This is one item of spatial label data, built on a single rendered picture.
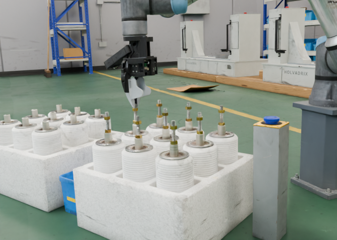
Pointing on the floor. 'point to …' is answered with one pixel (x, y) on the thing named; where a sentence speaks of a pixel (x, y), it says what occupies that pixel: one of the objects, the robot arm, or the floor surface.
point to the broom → (48, 42)
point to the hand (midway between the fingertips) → (133, 102)
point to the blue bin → (68, 192)
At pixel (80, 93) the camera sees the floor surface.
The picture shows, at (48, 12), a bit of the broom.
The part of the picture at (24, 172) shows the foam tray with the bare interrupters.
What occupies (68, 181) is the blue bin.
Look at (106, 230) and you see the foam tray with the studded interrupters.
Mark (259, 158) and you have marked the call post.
